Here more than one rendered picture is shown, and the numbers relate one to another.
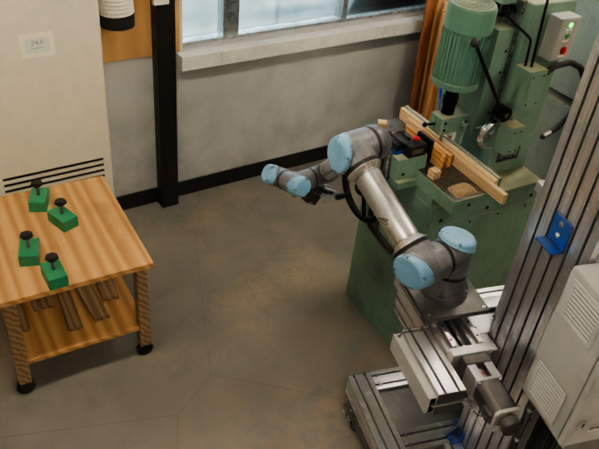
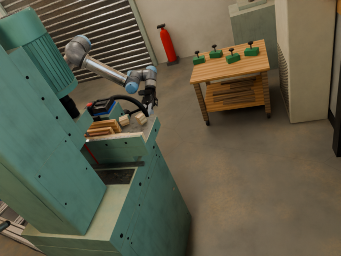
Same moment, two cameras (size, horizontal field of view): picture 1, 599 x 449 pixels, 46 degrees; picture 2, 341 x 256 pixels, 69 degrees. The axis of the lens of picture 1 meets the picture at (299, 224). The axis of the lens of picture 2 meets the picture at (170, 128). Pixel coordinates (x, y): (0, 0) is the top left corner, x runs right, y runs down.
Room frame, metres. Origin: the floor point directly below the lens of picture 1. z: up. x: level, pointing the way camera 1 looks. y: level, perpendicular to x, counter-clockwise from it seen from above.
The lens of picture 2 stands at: (3.52, -0.73, 1.54)
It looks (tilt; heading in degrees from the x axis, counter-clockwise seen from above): 36 degrees down; 149
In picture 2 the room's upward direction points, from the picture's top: 22 degrees counter-clockwise
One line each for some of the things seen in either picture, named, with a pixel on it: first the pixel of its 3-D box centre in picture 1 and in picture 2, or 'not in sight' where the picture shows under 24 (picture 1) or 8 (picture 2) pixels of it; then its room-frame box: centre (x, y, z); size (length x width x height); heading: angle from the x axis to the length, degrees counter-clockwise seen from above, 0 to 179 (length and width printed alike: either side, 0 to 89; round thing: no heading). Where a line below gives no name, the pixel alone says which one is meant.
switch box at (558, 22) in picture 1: (559, 36); not in sight; (2.52, -0.86, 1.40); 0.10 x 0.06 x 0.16; 122
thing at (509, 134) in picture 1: (506, 135); not in sight; (2.43, -0.76, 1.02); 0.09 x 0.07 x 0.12; 32
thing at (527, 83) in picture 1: (527, 85); not in sight; (2.45, -0.78, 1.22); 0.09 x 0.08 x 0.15; 122
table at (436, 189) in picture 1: (416, 164); (103, 133); (2.39, -0.43, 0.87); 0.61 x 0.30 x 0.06; 32
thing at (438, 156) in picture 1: (423, 146); (97, 128); (2.43, -0.45, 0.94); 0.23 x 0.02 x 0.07; 32
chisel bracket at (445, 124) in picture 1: (448, 122); (77, 126); (2.47, -0.53, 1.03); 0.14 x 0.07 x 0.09; 122
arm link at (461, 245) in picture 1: (453, 251); not in sight; (1.71, -0.48, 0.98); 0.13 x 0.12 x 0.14; 131
